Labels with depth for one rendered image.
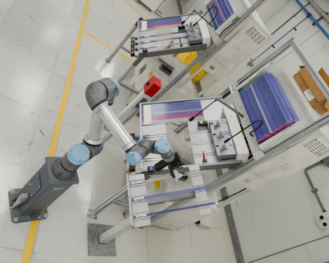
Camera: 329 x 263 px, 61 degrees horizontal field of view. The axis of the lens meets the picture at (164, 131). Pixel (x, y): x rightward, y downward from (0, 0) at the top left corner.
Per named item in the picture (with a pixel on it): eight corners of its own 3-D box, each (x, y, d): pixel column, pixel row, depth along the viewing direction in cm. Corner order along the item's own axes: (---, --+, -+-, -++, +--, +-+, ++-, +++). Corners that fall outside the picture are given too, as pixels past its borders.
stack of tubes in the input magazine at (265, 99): (257, 142, 184) (294, 120, 170) (238, 92, 218) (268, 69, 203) (268, 149, 191) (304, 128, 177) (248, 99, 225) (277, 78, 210)
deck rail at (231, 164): (142, 176, 198) (141, 171, 194) (142, 174, 200) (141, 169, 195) (241, 167, 199) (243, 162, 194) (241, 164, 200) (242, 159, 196)
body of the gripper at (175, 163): (183, 168, 166) (178, 159, 157) (169, 172, 168) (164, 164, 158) (180, 157, 171) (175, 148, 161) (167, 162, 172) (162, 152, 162)
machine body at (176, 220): (120, 219, 249) (165, 190, 216) (122, 155, 295) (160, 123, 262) (173, 233, 284) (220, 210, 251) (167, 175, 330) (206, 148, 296)
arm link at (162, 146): (155, 135, 151) (169, 138, 148) (161, 145, 160) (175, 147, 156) (150, 148, 147) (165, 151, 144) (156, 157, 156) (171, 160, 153)
